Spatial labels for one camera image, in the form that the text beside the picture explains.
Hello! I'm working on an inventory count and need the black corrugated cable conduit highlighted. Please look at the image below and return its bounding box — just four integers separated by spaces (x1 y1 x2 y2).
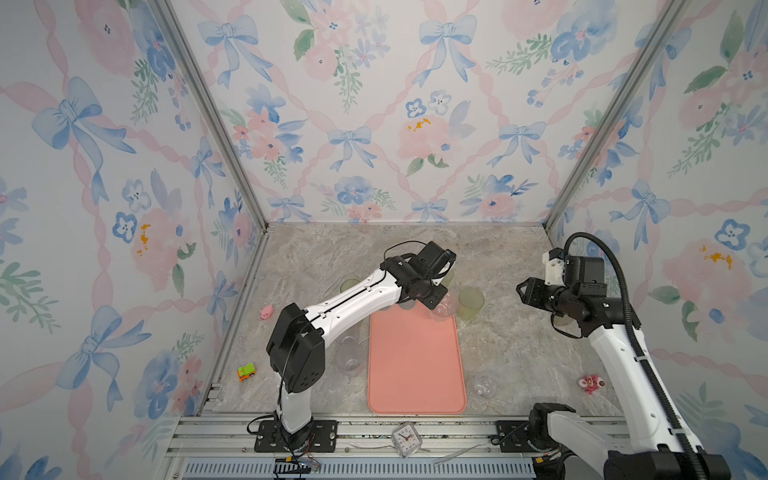
562 232 712 480

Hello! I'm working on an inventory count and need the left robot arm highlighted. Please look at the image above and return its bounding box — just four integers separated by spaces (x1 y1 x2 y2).
266 241 456 435

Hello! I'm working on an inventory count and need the green toy car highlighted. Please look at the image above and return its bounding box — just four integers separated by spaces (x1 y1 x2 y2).
237 363 257 382

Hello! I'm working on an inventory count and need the small clear glass front right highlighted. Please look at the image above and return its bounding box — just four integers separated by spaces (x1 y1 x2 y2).
470 374 499 400

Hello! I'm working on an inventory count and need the yellow-green textured cup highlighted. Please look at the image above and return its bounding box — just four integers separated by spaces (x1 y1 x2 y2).
456 287 485 322

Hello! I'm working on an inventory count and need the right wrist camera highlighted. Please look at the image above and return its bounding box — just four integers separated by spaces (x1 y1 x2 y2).
542 248 605 287

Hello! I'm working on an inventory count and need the red pink toy figure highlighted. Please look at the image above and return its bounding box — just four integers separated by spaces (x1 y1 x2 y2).
578 375 605 395

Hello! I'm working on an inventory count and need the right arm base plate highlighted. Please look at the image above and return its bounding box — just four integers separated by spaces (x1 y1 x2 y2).
490 420 570 456

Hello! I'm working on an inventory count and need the clear plastic stick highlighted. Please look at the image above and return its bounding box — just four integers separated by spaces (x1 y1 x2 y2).
433 443 486 465

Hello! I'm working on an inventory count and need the light green textured cup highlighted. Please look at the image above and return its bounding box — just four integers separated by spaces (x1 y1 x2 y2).
441 270 455 288

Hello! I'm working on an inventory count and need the small white clock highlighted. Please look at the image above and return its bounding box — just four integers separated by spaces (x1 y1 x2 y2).
391 422 423 458

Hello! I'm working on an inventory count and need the aluminium rail frame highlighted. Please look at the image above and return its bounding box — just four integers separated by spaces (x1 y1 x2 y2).
156 412 599 479

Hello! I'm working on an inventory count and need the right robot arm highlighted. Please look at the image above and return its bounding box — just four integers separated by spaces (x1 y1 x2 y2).
516 277 732 479

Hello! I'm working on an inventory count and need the green glass cup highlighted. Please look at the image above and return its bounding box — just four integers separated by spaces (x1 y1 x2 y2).
340 279 360 293

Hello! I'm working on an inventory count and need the pink toy pig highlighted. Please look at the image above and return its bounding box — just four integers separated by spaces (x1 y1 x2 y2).
259 305 274 321

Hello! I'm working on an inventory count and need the clear textured cup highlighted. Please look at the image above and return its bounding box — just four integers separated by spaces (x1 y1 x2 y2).
430 290 460 322

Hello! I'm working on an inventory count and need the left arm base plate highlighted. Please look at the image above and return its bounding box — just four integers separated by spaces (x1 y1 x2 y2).
247 418 339 456

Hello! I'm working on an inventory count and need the clear glass cup lower left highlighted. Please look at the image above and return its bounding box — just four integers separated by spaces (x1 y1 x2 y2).
335 339 365 377

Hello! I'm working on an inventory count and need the pink plastic tray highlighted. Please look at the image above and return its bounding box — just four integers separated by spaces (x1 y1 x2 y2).
367 303 467 416

